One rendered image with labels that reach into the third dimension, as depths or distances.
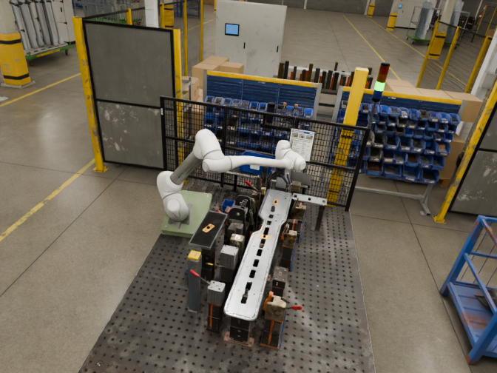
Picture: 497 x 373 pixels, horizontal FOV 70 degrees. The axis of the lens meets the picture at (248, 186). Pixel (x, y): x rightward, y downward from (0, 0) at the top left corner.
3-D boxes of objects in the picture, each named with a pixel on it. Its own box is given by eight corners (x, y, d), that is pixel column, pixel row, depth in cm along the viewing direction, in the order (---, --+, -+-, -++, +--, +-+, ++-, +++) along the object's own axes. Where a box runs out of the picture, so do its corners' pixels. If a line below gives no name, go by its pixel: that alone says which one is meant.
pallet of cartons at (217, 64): (231, 127, 686) (234, 72, 633) (191, 121, 697) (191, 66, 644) (245, 109, 788) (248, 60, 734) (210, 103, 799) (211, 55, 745)
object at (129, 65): (188, 180, 504) (186, 27, 401) (185, 185, 492) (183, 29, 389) (99, 167, 516) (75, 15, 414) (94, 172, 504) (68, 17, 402)
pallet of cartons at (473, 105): (430, 163, 614) (461, 86, 544) (447, 187, 545) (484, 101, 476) (361, 155, 621) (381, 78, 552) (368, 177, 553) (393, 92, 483)
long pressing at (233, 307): (259, 323, 189) (260, 322, 188) (220, 313, 193) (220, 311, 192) (293, 194, 305) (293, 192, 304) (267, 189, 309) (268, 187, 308)
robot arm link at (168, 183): (158, 203, 280) (150, 178, 286) (176, 200, 291) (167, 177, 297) (208, 151, 229) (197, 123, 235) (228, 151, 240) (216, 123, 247)
